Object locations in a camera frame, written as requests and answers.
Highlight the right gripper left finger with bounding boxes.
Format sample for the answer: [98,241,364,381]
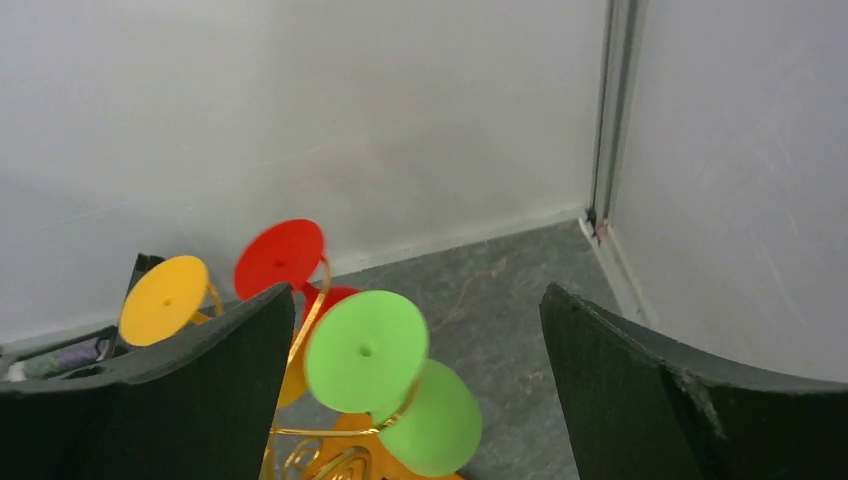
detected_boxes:
[1,284,295,479]

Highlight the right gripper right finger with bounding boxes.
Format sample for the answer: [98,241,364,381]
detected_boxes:
[539,284,847,479]

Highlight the yellow wine glass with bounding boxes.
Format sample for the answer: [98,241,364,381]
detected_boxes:
[118,255,313,410]

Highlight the red wine glass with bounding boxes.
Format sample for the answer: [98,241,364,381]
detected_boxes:
[233,218,326,314]

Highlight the green wine glass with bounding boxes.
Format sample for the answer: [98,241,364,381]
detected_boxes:
[304,290,483,477]

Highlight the gold wire glass rack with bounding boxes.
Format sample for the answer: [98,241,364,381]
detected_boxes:
[198,254,425,480]

